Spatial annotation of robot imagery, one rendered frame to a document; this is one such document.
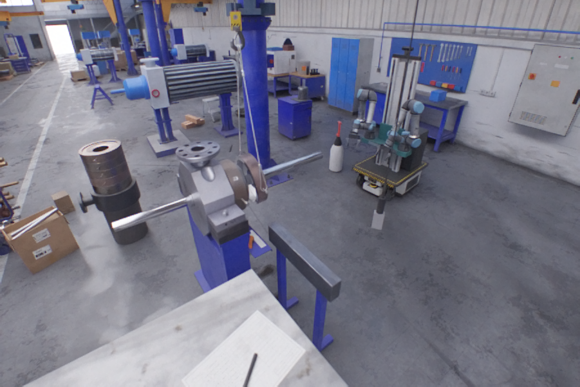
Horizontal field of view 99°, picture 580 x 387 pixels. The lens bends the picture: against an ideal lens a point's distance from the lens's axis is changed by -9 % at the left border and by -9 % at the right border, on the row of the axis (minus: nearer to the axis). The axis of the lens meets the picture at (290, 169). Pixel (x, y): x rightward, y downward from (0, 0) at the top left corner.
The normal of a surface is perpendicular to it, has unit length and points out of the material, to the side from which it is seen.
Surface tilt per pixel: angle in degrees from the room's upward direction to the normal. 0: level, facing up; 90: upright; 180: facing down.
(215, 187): 45
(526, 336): 0
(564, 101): 90
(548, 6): 90
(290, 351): 0
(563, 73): 90
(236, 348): 0
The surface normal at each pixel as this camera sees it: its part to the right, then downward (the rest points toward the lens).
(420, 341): 0.00, -0.88
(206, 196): 0.43, -0.35
